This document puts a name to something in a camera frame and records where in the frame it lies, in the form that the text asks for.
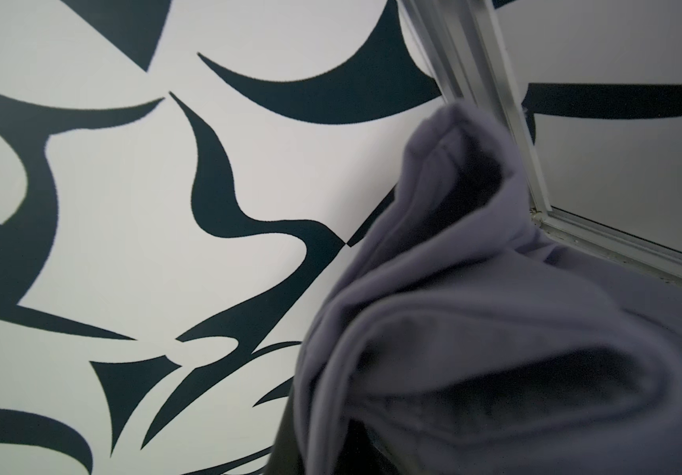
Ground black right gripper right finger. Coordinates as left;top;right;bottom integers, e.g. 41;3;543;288
334;421;400;475

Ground aluminium cage frame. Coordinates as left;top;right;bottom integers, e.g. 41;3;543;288
402;1;682;286

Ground lilac skirt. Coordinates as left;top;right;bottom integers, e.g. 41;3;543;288
293;103;682;474

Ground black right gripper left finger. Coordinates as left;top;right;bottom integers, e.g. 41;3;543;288
263;403;305;475

